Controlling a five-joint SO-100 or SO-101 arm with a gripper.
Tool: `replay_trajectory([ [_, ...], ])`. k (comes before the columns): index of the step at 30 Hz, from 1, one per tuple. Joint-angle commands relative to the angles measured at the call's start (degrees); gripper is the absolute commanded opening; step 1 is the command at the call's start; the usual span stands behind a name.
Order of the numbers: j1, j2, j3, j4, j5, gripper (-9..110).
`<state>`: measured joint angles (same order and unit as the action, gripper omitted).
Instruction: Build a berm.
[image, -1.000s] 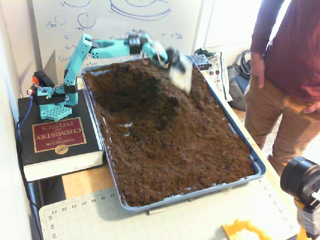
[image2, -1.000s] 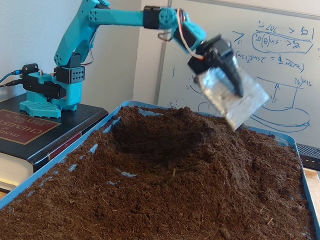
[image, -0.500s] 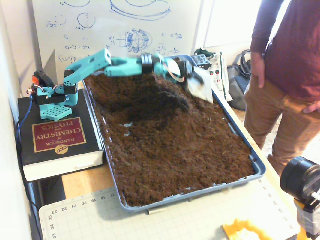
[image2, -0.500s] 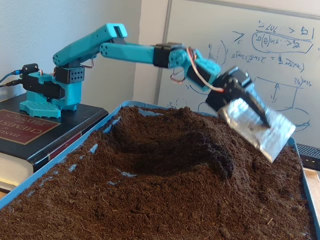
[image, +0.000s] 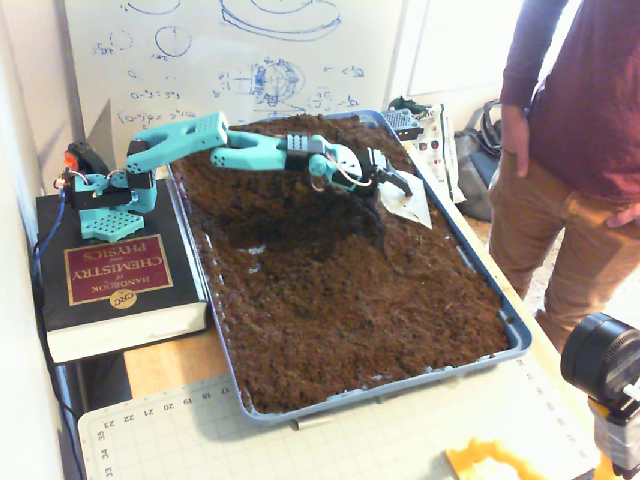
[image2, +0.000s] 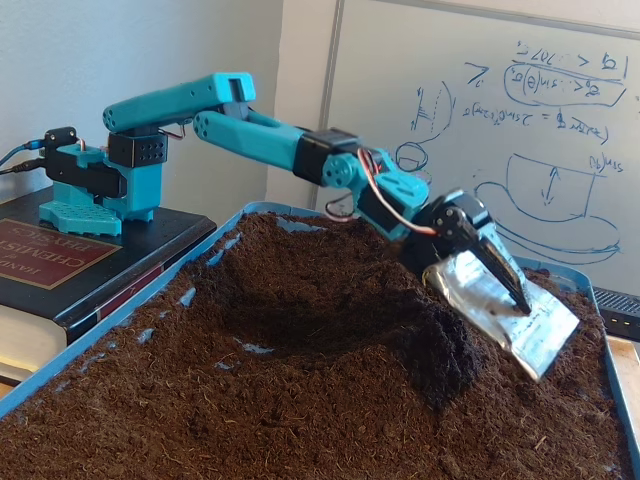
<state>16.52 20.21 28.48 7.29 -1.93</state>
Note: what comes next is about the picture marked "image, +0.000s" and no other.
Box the blue plastic tray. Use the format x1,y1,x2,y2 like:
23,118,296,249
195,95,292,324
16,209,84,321
159,108,534,427

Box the person's right forearm maroon sleeve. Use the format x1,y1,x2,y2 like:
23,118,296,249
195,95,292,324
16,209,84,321
499,0,571,111

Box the grey backpack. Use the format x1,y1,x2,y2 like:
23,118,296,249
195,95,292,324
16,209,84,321
453,99,502,224

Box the person's right hand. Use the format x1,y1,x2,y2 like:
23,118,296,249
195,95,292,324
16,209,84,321
500,103,532,179

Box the whiteboard with blue drawings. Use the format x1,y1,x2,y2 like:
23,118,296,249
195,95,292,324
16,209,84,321
63,0,406,146

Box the white electronics box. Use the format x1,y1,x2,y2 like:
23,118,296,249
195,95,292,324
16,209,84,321
399,103,466,204

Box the black cable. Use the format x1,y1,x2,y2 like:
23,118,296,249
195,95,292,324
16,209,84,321
30,242,89,480

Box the black chemistry physics handbook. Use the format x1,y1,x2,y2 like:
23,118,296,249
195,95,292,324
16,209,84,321
34,177,210,364

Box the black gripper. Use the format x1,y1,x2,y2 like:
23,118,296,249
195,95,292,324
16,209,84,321
349,145,434,230

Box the person's left hand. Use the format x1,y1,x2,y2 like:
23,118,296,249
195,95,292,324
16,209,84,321
605,203,640,230

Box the blue cable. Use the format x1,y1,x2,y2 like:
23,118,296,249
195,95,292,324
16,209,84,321
29,197,69,301

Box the teal robot arm with base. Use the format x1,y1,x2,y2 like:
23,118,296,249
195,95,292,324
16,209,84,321
62,110,362,241

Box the grey gridded cutting mat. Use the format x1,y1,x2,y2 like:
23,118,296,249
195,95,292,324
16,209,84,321
77,352,601,480

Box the yellow plastic part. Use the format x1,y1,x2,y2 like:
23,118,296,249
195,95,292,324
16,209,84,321
444,437,551,480

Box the black camera lens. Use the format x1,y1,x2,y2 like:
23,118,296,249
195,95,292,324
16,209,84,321
559,312,640,401

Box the person maroon sweater tan trousers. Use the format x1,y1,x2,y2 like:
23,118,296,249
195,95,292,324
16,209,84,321
487,0,640,351

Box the brown soil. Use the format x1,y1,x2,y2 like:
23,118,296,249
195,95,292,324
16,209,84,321
164,113,512,415

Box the short metal bar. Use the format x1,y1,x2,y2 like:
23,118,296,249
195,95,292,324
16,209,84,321
291,415,337,431

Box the yellow grey camera stand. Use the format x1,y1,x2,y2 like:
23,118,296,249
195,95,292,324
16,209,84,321
587,394,640,480

